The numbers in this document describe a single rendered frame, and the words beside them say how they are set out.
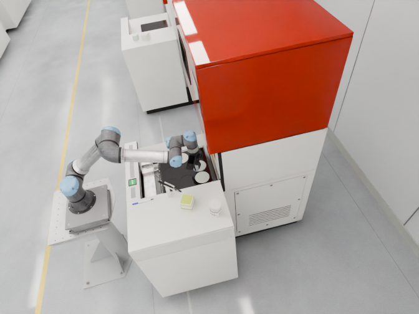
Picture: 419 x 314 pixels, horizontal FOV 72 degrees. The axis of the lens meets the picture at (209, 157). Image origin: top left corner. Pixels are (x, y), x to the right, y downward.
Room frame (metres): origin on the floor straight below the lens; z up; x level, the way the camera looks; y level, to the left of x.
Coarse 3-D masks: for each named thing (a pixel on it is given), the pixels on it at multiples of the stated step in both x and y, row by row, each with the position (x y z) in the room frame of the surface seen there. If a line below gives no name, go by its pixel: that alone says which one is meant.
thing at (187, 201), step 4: (184, 196) 1.00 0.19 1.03; (188, 196) 1.00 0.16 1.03; (192, 196) 0.99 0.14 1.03; (180, 200) 0.98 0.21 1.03; (184, 200) 0.97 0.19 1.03; (188, 200) 0.97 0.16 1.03; (192, 200) 0.97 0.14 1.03; (180, 204) 0.95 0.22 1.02; (184, 204) 0.94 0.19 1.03; (188, 204) 0.94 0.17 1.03; (192, 204) 0.95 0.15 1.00; (184, 208) 0.95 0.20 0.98; (188, 208) 0.94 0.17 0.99; (192, 208) 0.94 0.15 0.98
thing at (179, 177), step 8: (184, 152) 1.49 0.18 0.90; (200, 152) 1.47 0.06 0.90; (200, 160) 1.39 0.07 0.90; (160, 168) 1.37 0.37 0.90; (168, 168) 1.36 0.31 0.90; (176, 168) 1.34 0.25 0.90; (184, 168) 1.33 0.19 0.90; (208, 168) 1.30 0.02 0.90; (168, 176) 1.28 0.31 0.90; (176, 176) 1.27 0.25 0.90; (184, 176) 1.26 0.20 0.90; (192, 176) 1.25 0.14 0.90; (176, 184) 1.20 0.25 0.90; (184, 184) 1.19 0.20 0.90; (192, 184) 1.18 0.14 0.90
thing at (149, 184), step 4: (144, 168) 1.41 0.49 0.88; (148, 168) 1.40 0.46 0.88; (144, 176) 1.33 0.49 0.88; (148, 176) 1.32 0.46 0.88; (152, 176) 1.32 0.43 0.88; (144, 180) 1.30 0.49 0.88; (148, 180) 1.29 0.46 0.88; (152, 180) 1.28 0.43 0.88; (144, 184) 1.26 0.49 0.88; (148, 184) 1.25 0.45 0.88; (152, 184) 1.25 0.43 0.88; (144, 188) 1.22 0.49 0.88; (148, 188) 1.22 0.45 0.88; (152, 188) 1.21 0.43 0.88; (156, 188) 1.22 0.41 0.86; (148, 192) 1.19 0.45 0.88; (152, 192) 1.18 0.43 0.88; (156, 192) 1.18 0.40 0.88
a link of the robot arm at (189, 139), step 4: (188, 132) 1.31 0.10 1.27; (192, 132) 1.30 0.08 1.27; (184, 136) 1.29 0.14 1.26; (188, 136) 1.27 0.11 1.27; (192, 136) 1.27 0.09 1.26; (184, 140) 1.27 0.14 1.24; (188, 140) 1.26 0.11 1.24; (192, 140) 1.27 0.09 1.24; (196, 140) 1.29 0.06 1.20; (184, 144) 1.26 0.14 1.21; (188, 144) 1.26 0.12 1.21; (192, 144) 1.26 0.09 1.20; (196, 144) 1.28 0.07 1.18; (188, 148) 1.27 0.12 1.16; (192, 148) 1.26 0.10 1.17
